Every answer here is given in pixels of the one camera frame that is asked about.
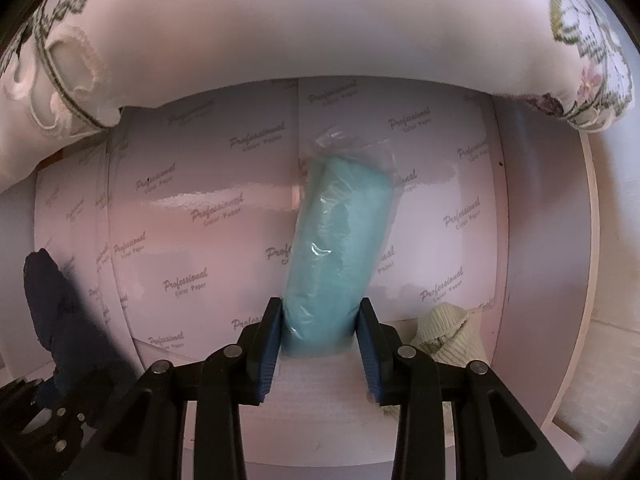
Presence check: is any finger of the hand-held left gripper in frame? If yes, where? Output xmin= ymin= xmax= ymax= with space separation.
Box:
xmin=0 ymin=379 xmax=103 ymax=461

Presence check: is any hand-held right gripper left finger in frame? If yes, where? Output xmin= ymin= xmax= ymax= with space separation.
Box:
xmin=75 ymin=297 xmax=283 ymax=480

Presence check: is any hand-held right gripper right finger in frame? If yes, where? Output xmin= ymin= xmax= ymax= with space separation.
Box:
xmin=357 ymin=297 xmax=573 ymax=480

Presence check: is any dark navy patterned cloth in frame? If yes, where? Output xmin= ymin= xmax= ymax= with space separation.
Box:
xmin=24 ymin=249 xmax=141 ymax=411

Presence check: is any teal cloth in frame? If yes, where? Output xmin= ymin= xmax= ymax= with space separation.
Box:
xmin=280 ymin=122 xmax=401 ymax=361

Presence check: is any cream ribbed knit sock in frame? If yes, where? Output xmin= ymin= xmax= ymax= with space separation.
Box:
xmin=385 ymin=304 xmax=488 ymax=416

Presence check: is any white printed paper liner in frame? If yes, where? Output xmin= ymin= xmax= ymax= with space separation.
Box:
xmin=32 ymin=77 xmax=506 ymax=361

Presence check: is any white floral embroidered pillow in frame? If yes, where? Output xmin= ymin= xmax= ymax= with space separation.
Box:
xmin=0 ymin=0 xmax=636 ymax=193

